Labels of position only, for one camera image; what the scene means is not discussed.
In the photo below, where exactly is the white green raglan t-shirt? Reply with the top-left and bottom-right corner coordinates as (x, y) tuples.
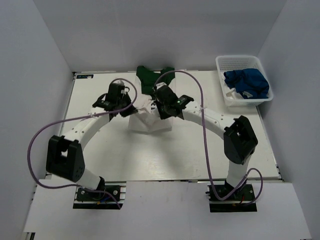
(128, 65), (176, 134)

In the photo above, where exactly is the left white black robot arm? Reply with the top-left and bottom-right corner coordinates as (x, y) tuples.
(46, 78), (137, 200)

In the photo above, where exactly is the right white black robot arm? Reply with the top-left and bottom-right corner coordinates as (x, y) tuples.
(153, 83), (258, 201)

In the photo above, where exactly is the dark label sticker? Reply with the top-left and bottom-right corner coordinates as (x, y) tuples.
(76, 74), (94, 79)

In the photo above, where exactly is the white plastic basket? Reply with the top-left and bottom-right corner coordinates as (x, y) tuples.
(215, 55), (274, 107)

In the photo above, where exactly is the blue t-shirt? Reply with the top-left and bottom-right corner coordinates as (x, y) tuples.
(223, 68), (270, 99)

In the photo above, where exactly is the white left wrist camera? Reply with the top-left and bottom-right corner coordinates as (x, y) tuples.
(118, 80), (130, 95)

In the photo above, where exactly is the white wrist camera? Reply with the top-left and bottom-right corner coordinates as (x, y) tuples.
(154, 82), (167, 90)
(118, 80), (130, 95)

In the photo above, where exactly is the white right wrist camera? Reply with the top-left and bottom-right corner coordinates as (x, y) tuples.
(154, 82), (167, 90)

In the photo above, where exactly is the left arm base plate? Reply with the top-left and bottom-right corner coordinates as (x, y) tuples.
(73, 182), (127, 210)

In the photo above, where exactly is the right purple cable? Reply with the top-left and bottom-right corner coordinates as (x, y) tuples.
(152, 70), (264, 207)

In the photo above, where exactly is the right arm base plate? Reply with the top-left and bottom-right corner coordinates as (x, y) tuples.
(205, 184), (257, 213)

